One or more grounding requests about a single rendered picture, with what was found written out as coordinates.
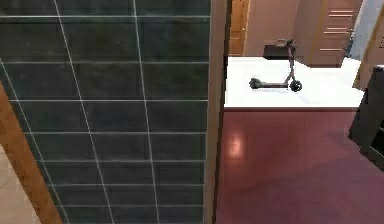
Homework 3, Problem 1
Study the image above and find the brown wooden door frame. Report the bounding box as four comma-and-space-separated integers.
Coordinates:
0, 83, 64, 224

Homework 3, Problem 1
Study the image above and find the orange wooden room door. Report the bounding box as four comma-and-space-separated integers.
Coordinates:
228, 0, 250, 57

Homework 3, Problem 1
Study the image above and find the black low box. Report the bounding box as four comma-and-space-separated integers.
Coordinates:
263, 43, 292, 61

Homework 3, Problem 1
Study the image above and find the dark grey kick scooter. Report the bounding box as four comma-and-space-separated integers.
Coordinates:
248, 39, 304, 93

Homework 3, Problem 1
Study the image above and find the brown panelled room door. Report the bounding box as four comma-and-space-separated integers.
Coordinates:
308, 0, 364, 69

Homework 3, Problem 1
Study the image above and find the black shelf unit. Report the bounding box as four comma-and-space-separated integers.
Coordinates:
348, 64, 384, 173

